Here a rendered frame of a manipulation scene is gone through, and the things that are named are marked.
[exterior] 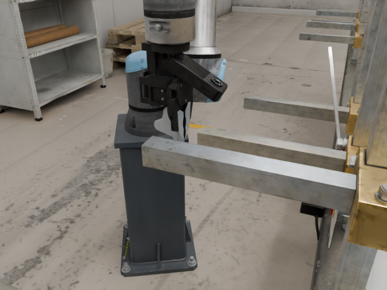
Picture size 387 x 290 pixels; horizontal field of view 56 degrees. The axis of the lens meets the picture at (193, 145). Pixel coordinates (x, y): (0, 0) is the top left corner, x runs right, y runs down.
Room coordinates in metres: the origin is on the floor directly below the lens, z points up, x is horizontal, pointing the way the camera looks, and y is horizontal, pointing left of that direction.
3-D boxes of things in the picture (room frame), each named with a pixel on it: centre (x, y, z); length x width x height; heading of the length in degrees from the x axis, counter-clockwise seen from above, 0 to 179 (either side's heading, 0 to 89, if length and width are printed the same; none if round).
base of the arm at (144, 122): (1.22, 0.16, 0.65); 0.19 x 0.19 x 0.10
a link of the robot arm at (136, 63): (1.22, 0.15, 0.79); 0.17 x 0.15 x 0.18; 84
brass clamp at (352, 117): (0.78, -0.39, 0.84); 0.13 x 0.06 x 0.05; 158
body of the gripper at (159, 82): (0.67, 0.05, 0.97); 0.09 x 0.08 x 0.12; 68
